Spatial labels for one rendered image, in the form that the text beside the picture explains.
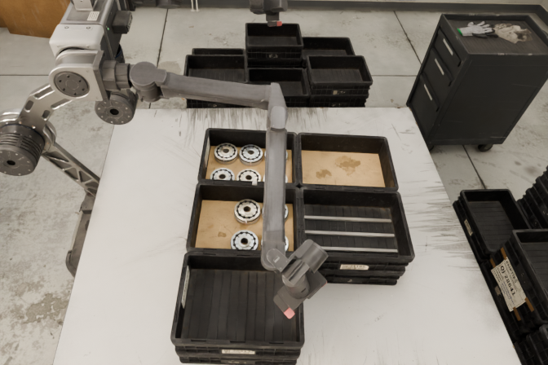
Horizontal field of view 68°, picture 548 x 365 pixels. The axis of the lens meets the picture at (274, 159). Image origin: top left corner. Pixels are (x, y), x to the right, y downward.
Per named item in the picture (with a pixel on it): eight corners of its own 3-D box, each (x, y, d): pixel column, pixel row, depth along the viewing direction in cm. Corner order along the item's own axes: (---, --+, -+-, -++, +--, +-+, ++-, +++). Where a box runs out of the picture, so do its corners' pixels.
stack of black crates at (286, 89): (247, 133, 288) (248, 96, 262) (245, 104, 307) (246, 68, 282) (303, 133, 291) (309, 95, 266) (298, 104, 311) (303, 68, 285)
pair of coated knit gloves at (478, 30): (461, 38, 251) (463, 34, 249) (451, 22, 263) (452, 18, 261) (500, 39, 253) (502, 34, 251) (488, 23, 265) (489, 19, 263)
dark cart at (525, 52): (417, 157, 302) (468, 54, 234) (400, 116, 331) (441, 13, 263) (494, 156, 307) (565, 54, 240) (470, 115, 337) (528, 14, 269)
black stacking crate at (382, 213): (298, 270, 150) (302, 255, 141) (296, 204, 169) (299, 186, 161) (405, 274, 151) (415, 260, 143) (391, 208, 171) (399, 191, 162)
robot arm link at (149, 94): (128, 74, 121) (123, 63, 116) (163, 74, 122) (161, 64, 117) (125, 102, 118) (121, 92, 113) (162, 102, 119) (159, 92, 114)
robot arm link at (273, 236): (265, 121, 122) (268, 104, 111) (285, 122, 122) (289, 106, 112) (259, 270, 107) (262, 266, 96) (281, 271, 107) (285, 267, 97)
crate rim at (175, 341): (170, 345, 121) (169, 343, 119) (185, 254, 141) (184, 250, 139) (304, 349, 123) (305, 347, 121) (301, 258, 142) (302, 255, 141)
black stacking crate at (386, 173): (296, 203, 169) (299, 186, 161) (294, 150, 189) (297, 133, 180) (391, 207, 171) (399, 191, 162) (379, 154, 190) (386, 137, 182)
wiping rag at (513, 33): (498, 43, 250) (501, 38, 247) (483, 24, 264) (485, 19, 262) (541, 43, 253) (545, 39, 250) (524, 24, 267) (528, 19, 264)
